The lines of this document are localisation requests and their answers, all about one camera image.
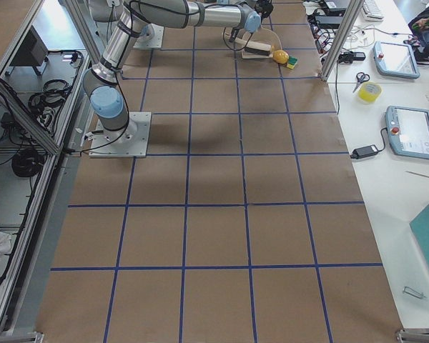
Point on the beige hand brush black bristles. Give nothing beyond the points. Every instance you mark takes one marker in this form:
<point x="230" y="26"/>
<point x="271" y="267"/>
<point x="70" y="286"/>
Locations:
<point x="238" y="43"/>

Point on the yellow toy potato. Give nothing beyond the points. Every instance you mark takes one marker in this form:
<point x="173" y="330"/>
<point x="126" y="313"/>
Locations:
<point x="280" y="56"/>

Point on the green yellow sponge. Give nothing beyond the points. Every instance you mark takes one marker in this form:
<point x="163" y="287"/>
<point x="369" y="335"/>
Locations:
<point x="291" y="62"/>

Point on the beige plastic dustpan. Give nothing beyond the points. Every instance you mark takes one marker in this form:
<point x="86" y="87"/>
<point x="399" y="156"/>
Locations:
<point x="261" y="44"/>

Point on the black power brick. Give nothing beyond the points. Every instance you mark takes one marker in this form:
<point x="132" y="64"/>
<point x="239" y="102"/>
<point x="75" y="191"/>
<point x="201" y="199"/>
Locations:
<point x="364" y="152"/>

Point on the yellow tape roll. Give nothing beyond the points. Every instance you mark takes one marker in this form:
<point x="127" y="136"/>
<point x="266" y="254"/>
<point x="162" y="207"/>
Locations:
<point x="369" y="92"/>

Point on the lower teach pendant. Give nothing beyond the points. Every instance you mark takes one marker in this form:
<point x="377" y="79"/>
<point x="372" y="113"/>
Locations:
<point x="408" y="131"/>

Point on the teach pendant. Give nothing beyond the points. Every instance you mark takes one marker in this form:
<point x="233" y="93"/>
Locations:
<point x="408" y="131"/>
<point x="396" y="60"/>

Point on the upper teach pendant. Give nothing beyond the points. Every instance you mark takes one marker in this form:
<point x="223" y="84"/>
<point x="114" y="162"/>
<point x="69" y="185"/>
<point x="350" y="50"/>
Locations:
<point x="396" y="60"/>

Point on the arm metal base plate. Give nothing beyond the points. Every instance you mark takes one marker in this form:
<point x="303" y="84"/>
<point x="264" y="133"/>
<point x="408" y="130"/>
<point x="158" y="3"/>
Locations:
<point x="129" y="142"/>
<point x="151" y="37"/>

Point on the black handled scissors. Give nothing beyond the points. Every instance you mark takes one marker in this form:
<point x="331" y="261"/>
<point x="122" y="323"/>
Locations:
<point x="361" y="77"/>

